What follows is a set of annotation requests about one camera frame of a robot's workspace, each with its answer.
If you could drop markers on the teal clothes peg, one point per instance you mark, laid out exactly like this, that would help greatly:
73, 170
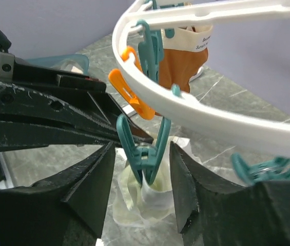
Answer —
277, 168
144, 158

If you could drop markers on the teal plastic basket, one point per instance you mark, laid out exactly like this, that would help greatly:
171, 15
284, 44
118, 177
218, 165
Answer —
77, 63

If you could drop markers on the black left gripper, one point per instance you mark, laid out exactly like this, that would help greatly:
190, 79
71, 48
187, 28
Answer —
32, 96

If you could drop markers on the orange clothes peg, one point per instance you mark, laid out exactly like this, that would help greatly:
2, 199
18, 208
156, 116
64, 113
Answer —
119, 83

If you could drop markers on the pale yellow underwear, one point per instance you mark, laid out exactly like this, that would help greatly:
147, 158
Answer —
143, 205

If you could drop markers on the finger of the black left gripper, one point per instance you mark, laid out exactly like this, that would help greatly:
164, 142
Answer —
84, 132

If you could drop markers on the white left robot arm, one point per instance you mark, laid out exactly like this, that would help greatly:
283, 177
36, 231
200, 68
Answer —
42, 106

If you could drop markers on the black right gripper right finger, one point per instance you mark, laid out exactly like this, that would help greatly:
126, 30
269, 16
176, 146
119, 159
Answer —
211, 210

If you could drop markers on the orange hanging underwear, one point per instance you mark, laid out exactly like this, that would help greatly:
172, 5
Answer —
184, 54

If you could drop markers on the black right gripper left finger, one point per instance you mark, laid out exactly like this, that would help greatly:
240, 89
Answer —
67, 208

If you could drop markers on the white drying rack stand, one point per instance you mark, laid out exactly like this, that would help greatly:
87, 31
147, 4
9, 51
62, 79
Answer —
197, 75

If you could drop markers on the white oval clip hanger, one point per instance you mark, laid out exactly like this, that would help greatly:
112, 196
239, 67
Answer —
216, 107

